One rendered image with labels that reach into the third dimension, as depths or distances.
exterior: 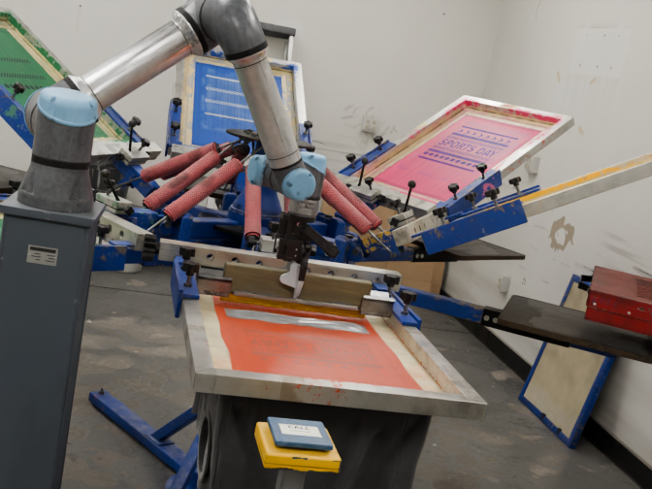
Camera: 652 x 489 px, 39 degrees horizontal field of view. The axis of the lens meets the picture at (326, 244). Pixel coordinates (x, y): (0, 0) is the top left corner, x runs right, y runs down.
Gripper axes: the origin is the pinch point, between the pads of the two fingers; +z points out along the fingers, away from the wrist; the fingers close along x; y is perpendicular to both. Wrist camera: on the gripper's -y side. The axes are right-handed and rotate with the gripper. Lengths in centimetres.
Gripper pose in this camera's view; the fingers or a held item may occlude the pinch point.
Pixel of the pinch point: (296, 291)
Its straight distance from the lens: 233.9
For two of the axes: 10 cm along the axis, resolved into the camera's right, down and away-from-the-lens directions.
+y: -9.6, -1.4, -2.3
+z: -1.8, 9.6, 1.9
